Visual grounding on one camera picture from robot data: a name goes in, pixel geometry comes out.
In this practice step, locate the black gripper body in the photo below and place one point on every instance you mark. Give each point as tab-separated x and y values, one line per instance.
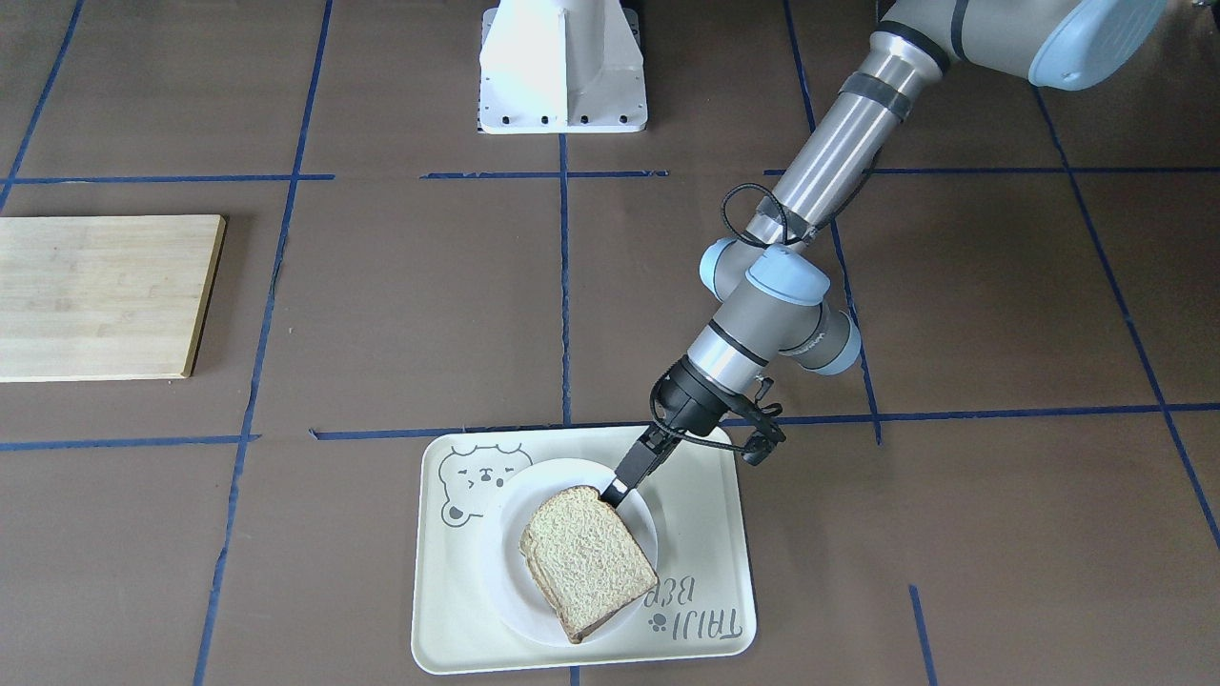
688	397

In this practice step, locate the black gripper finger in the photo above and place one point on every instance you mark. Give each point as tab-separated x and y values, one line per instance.
625	480
655	448

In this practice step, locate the bread slice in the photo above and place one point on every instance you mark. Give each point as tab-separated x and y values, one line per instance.
574	522

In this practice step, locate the white round plate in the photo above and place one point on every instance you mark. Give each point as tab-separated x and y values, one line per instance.
509	585

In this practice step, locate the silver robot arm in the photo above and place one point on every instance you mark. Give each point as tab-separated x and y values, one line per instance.
771	298

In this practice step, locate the bottom toast slice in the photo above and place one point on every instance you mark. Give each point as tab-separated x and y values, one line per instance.
585	594

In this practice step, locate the cream bear serving tray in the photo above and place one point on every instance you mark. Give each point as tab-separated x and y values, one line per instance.
702	607

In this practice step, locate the wooden cutting board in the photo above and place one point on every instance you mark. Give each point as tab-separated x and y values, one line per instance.
85	298

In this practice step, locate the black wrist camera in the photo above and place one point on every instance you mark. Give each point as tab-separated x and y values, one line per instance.
767	435

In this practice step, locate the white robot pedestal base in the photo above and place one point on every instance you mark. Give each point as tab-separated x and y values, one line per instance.
553	67

